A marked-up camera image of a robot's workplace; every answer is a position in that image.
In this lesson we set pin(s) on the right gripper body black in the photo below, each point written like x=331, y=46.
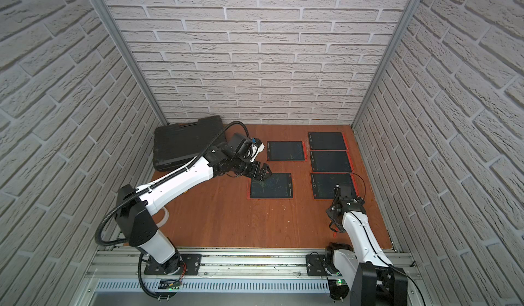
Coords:
x=331, y=211

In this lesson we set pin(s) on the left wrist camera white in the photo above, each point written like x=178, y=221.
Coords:
x=255, y=148

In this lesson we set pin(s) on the black plastic tool case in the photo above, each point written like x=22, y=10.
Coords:
x=177, y=144

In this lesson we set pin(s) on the white tape roll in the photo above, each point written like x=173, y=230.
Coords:
x=164, y=219

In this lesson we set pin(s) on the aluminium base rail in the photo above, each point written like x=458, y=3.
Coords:
x=222, y=270

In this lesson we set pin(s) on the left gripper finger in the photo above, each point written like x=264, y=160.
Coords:
x=265, y=170
x=258, y=173

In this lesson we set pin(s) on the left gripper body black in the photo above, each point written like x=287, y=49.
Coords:
x=250, y=169

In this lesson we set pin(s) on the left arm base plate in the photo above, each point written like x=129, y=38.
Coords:
x=192, y=264

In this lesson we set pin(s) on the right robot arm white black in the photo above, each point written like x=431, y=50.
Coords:
x=368, y=277

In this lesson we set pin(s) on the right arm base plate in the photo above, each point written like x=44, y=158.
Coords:
x=316, y=265

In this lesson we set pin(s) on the writing tablet red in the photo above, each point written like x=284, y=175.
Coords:
x=286, y=151
x=278, y=186

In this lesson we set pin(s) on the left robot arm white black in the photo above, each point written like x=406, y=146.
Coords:
x=135, y=219

